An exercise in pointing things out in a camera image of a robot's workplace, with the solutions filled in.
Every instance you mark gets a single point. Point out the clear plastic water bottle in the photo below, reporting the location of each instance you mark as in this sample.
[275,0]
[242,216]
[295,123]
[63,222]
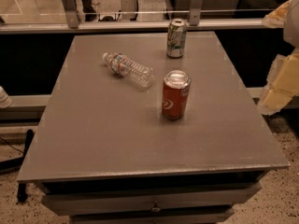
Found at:
[140,75]

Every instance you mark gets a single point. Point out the grey metal railing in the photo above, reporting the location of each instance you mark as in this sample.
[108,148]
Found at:
[63,16]

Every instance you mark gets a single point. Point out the orange soda can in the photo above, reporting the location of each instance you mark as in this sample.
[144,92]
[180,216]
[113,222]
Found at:
[175,94]

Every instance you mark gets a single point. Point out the green white soda can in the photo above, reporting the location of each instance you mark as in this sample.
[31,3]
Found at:
[176,37]

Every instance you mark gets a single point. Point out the round drawer knob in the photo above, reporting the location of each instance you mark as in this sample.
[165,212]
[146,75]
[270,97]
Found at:
[155,209]

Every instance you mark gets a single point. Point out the grey drawer cabinet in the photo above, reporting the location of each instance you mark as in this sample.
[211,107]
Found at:
[104,153]

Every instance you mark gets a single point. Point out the white cup edge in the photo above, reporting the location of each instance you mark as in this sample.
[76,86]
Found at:
[5,100]

